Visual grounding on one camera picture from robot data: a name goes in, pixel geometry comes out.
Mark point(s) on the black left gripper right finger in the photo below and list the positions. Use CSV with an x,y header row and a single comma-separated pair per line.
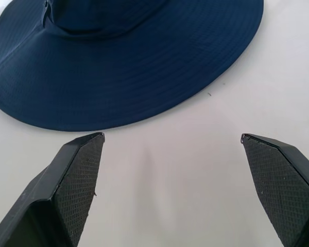
x,y
278,185

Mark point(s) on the navy blue wide-brim hat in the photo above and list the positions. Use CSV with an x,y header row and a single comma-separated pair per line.
x,y
123,67

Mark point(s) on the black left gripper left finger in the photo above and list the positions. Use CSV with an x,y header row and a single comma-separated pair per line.
x,y
67,185

